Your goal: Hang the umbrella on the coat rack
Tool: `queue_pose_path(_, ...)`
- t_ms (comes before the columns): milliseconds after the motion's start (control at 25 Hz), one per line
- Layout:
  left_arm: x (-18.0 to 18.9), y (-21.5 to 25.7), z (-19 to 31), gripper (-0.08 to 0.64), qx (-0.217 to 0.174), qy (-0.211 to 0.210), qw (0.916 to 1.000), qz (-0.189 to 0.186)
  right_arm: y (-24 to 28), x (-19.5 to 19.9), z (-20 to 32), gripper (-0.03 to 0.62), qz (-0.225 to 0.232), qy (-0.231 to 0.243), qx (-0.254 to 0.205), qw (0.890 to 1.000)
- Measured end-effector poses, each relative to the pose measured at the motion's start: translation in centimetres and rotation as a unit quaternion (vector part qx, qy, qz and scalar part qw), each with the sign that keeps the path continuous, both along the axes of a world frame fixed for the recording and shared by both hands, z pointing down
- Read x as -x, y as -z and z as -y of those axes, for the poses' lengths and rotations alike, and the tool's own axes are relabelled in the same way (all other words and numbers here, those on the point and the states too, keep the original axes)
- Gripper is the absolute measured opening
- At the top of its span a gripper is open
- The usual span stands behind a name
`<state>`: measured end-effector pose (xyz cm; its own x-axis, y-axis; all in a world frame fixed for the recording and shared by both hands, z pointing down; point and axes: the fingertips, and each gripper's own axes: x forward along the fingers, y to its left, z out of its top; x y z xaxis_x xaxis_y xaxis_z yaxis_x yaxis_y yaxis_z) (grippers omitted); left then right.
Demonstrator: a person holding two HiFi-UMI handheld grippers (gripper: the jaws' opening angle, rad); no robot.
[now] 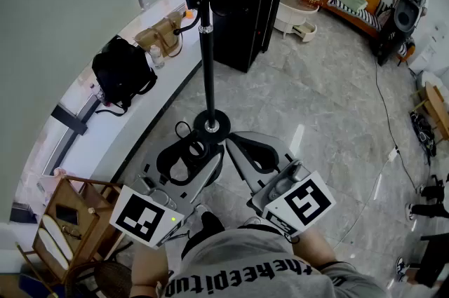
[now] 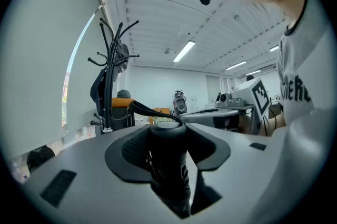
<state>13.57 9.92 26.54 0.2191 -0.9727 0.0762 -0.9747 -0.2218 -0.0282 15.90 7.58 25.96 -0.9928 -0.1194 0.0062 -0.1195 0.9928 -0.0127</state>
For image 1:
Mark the black phone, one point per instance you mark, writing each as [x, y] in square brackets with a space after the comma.
[66, 215]

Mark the blue bag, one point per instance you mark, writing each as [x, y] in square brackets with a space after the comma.
[35, 286]

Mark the person's right leg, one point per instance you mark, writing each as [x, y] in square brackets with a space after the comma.
[263, 228]

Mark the white window ledge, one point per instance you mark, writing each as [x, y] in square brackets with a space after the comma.
[115, 135]

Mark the black patterned bag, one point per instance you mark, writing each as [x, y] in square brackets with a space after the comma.
[422, 132]

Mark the white round side table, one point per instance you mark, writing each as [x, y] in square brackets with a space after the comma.
[291, 14]

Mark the striped blanket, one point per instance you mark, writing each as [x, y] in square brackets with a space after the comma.
[368, 18]

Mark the small pink capped bottle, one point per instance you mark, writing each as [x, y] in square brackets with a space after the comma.
[99, 95]

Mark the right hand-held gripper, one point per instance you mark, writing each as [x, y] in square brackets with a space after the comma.
[305, 205]

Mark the wooden chair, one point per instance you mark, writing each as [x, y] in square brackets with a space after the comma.
[84, 209]

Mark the person's left leg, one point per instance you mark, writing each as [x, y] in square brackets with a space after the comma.
[208, 224]

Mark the small wooden table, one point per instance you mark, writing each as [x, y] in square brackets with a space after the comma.
[438, 107]

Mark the black window frame bar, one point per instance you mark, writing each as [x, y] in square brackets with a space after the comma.
[70, 123]

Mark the person's right forearm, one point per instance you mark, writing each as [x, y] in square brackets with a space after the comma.
[315, 247]

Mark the pink bag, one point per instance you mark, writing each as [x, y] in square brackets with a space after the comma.
[61, 172]

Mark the eyeglasses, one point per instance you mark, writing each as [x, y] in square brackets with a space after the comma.
[64, 229]

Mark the person's leg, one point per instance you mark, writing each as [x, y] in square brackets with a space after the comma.
[263, 228]
[208, 224]

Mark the black hanging garment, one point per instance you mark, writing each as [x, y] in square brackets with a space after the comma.
[242, 9]

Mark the person's grey printed shirt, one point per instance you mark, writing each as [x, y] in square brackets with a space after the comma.
[245, 254]

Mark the beige tote bag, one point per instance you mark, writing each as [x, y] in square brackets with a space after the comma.
[161, 35]

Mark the person's right shoe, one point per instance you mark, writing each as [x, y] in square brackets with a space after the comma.
[252, 220]

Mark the orange bottle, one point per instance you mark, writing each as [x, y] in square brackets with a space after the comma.
[189, 14]

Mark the wicker stool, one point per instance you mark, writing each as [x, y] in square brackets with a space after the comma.
[112, 279]

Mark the white low cabinet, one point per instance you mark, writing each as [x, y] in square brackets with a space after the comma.
[426, 58]

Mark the clear plastic bottle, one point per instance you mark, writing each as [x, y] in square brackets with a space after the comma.
[156, 58]

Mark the person's shoe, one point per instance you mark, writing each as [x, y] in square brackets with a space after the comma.
[252, 220]
[200, 209]

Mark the black coat rack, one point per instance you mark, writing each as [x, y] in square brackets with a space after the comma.
[209, 79]

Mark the white fluffy cushion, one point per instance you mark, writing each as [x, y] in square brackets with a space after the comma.
[433, 77]

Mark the orange sofa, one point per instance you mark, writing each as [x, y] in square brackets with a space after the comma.
[354, 21]

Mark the person's left shoe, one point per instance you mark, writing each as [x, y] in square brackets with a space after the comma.
[200, 209]

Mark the black backpack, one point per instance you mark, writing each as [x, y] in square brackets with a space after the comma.
[122, 75]

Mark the white oval pad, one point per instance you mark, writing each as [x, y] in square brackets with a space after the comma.
[52, 249]
[58, 237]

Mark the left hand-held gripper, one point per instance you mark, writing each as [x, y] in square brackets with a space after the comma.
[140, 219]

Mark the grey and black round device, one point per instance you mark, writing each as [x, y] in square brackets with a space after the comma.
[417, 5]

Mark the person's left forearm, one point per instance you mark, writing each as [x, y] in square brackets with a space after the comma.
[147, 268]

